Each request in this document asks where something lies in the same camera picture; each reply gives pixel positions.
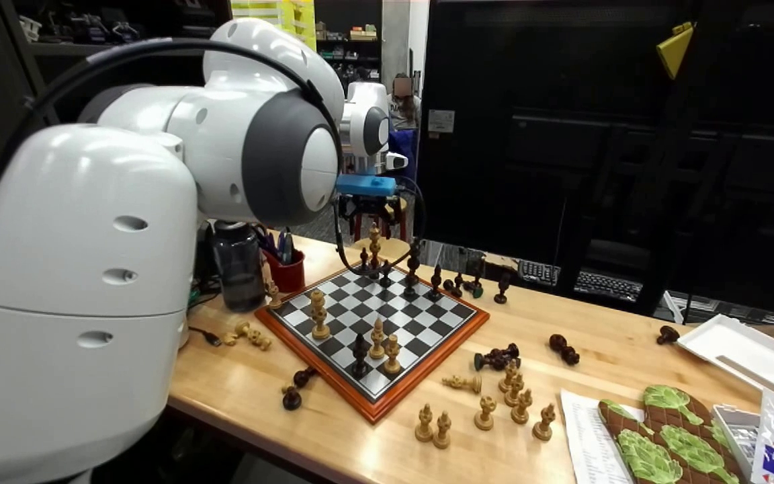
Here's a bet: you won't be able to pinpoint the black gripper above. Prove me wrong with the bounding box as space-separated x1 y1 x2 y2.
339 193 407 236

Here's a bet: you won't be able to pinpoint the tall light king piece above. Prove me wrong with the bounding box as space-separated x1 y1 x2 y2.
367 228 382 269

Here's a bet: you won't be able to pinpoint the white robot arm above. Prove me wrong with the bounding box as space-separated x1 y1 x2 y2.
0 18 391 484

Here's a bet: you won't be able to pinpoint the wooden framed chess board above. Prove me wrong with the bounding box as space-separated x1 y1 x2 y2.
254 269 489 422

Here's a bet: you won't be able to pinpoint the light bishop on board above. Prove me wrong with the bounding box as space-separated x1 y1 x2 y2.
382 332 403 375

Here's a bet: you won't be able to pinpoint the dark pawn on board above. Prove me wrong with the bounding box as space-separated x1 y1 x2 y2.
352 331 367 378

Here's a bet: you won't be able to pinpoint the light pawn on board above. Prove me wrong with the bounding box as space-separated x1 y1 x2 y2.
367 319 387 361

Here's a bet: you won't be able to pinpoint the light chess piece on board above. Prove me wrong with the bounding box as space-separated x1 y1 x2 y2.
308 288 332 340

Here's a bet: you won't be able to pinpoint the dark fallen chess pieces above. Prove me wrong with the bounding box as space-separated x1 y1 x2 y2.
473 343 520 371

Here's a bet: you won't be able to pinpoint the dark fallen chess piece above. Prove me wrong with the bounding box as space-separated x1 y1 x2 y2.
548 332 581 366

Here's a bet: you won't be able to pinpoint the dark pawn near board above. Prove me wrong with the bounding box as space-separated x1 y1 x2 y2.
278 386 301 412

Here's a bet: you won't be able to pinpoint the light pawn off board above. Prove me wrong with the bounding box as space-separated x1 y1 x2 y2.
509 389 532 424
433 412 450 448
413 404 433 443
473 396 496 429
532 404 556 440

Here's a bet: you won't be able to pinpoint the seated woman with long hair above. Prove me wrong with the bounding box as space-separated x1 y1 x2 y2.
388 73 419 128

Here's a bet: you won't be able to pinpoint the red pen cup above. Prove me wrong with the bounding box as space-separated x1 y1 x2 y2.
266 250 302 292

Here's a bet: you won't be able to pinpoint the black monitor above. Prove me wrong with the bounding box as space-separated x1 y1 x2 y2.
419 0 774 310

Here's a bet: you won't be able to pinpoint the white paper sheet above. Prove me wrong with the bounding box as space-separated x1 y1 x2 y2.
559 389 633 484

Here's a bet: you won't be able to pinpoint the yellow triangular tag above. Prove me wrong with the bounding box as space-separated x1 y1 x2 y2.
655 22 696 78

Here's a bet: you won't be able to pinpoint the blue wrist camera box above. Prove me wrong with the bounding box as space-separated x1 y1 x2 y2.
332 172 397 195

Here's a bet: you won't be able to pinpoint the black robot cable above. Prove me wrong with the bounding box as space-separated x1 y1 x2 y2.
8 35 430 277

